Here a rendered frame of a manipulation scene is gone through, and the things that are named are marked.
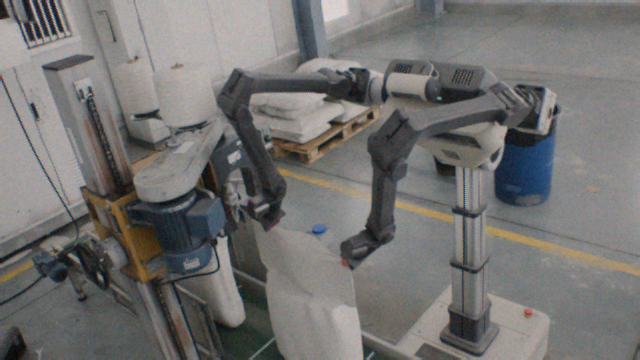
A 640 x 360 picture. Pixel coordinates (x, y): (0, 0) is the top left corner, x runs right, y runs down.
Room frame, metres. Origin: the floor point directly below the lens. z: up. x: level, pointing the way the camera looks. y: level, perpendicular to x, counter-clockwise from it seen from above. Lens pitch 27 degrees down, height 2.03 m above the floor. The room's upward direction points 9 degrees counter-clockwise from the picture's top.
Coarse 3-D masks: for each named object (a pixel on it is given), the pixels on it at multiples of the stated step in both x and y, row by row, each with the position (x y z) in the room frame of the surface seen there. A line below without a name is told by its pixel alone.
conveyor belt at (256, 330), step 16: (80, 240) 2.89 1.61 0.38; (240, 288) 2.15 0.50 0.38; (256, 304) 2.00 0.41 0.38; (256, 320) 1.89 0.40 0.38; (224, 336) 1.81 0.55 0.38; (240, 336) 1.79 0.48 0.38; (256, 336) 1.78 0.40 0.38; (272, 336) 1.76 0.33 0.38; (224, 352) 1.71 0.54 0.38; (240, 352) 1.69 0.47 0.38; (256, 352) 1.68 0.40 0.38; (272, 352) 1.67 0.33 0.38; (368, 352) 1.58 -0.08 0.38
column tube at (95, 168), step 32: (96, 64) 1.53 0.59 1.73; (64, 96) 1.45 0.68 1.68; (96, 96) 1.51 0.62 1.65; (96, 160) 1.46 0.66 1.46; (128, 160) 1.53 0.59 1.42; (96, 192) 1.47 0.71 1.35; (128, 192) 1.50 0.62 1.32; (128, 288) 1.51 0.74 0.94; (160, 320) 1.47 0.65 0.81; (160, 352) 1.47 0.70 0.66; (192, 352) 1.52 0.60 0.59
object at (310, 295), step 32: (256, 224) 1.70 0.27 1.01; (288, 256) 1.53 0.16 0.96; (320, 256) 1.43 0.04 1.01; (288, 288) 1.53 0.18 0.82; (320, 288) 1.44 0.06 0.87; (352, 288) 1.37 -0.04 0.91; (288, 320) 1.51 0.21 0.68; (320, 320) 1.39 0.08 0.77; (352, 320) 1.41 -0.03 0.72; (288, 352) 1.54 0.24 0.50; (320, 352) 1.40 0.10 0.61; (352, 352) 1.38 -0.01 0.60
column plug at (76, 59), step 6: (78, 54) 1.59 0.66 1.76; (60, 60) 1.55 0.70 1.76; (66, 60) 1.54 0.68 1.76; (72, 60) 1.52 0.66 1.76; (78, 60) 1.50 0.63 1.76; (84, 60) 1.51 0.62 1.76; (42, 66) 1.52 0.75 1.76; (48, 66) 1.49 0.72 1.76; (54, 66) 1.47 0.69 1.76; (60, 66) 1.46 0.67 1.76; (66, 66) 1.47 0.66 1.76
